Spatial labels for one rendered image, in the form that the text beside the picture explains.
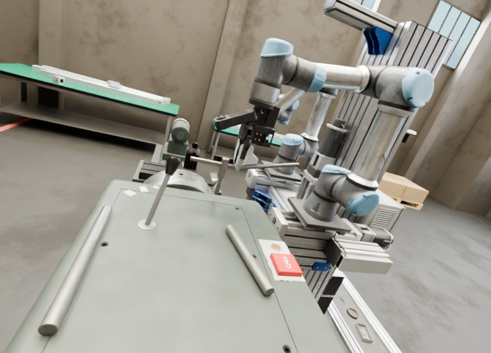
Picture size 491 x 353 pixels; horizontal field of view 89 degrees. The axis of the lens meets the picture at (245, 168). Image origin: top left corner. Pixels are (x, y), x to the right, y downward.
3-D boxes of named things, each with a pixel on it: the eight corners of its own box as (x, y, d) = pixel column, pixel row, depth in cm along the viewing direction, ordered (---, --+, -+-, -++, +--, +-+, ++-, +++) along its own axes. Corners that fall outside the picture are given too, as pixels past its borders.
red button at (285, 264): (300, 279, 56) (303, 272, 55) (276, 278, 54) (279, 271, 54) (290, 260, 61) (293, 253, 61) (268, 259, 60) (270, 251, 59)
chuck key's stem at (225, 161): (212, 194, 75) (223, 158, 71) (212, 190, 77) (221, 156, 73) (220, 194, 76) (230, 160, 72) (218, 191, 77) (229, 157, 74)
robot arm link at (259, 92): (258, 82, 62) (249, 80, 69) (252, 101, 64) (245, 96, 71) (284, 90, 65) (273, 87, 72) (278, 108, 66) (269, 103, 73)
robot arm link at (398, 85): (346, 200, 109) (404, 69, 90) (372, 221, 96) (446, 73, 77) (325, 199, 104) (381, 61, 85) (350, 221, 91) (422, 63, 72)
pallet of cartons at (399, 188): (391, 190, 683) (400, 175, 667) (422, 210, 592) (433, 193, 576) (350, 181, 641) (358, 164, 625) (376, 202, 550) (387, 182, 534)
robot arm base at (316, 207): (324, 205, 124) (332, 188, 120) (340, 224, 110) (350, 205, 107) (297, 201, 119) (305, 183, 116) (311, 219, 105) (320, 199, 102)
